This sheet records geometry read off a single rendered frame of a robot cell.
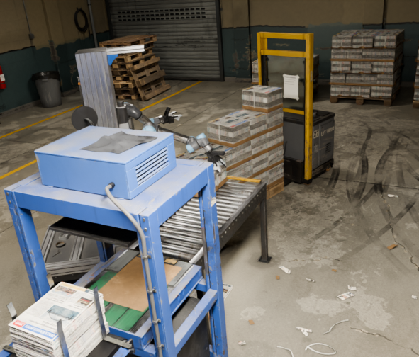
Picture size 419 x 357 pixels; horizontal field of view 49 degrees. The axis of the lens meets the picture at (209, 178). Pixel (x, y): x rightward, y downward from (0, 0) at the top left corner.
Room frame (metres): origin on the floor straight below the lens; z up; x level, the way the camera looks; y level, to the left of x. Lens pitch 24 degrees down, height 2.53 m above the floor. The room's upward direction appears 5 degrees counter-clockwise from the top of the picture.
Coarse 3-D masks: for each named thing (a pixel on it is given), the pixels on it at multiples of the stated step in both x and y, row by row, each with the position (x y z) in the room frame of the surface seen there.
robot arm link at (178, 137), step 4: (144, 124) 3.75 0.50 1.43; (156, 124) 3.80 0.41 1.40; (156, 128) 3.76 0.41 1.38; (160, 128) 3.79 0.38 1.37; (164, 128) 3.80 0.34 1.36; (172, 132) 3.79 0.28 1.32; (176, 132) 3.80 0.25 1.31; (176, 136) 3.78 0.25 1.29; (180, 136) 3.79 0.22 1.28; (184, 136) 3.80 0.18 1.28; (188, 136) 3.82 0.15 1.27; (192, 136) 3.87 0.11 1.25; (176, 140) 3.79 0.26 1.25; (180, 140) 3.79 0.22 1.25; (184, 140) 3.79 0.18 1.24; (188, 140) 3.79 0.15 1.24
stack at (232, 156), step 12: (216, 144) 4.77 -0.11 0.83; (240, 144) 4.71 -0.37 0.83; (252, 144) 4.83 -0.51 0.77; (264, 144) 4.98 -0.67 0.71; (180, 156) 4.51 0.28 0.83; (192, 156) 4.48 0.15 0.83; (204, 156) 4.45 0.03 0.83; (228, 156) 4.57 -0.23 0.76; (240, 156) 4.69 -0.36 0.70; (264, 156) 4.97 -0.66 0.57; (240, 168) 4.68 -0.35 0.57; (252, 168) 4.83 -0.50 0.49; (264, 168) 4.97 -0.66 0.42; (228, 180) 4.53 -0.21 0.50; (264, 180) 4.96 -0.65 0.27
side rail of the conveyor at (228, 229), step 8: (264, 184) 3.71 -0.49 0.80; (256, 192) 3.56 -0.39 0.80; (264, 192) 3.70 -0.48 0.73; (248, 200) 3.42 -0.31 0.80; (256, 200) 3.52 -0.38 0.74; (240, 208) 3.29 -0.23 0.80; (248, 208) 3.37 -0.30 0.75; (232, 216) 3.17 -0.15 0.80; (240, 216) 3.23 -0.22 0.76; (248, 216) 3.36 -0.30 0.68; (224, 224) 3.06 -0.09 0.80; (232, 224) 3.09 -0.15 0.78; (240, 224) 3.22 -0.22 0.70; (224, 232) 2.96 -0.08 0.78; (232, 232) 3.08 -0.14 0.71; (224, 240) 2.95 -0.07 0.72; (200, 256) 2.65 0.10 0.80; (200, 264) 2.62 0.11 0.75
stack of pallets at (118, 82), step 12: (132, 36) 11.72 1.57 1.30; (144, 36) 11.63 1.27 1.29; (156, 36) 11.67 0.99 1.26; (120, 60) 10.90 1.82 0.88; (132, 60) 10.76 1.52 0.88; (144, 60) 11.17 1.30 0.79; (120, 72) 10.80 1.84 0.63; (120, 84) 10.75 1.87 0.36; (132, 84) 10.62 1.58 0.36; (120, 96) 10.79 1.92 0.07; (132, 96) 10.64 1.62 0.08
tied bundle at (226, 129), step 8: (216, 120) 4.91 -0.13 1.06; (224, 120) 4.88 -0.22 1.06; (232, 120) 4.86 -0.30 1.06; (240, 120) 4.83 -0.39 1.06; (248, 120) 4.82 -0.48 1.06; (208, 128) 4.87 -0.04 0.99; (216, 128) 4.78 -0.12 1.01; (224, 128) 4.70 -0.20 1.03; (232, 128) 4.62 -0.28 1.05; (240, 128) 4.70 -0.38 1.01; (248, 128) 4.80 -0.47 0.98; (208, 136) 4.87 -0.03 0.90; (216, 136) 4.79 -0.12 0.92; (224, 136) 4.70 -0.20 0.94; (232, 136) 4.62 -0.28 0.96; (240, 136) 4.70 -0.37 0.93; (248, 136) 4.79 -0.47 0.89
